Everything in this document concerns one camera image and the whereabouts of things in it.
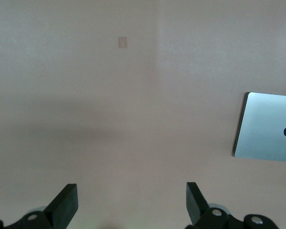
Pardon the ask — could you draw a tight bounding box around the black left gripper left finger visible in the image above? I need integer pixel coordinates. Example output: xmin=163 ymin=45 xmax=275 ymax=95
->
xmin=0 ymin=183 xmax=79 ymax=229

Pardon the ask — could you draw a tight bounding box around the grey aluminium laptop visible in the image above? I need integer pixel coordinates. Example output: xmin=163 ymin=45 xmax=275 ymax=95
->
xmin=232 ymin=92 xmax=286 ymax=164

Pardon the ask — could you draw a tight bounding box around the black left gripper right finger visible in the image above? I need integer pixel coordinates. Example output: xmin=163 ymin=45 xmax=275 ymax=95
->
xmin=185 ymin=182 xmax=280 ymax=229

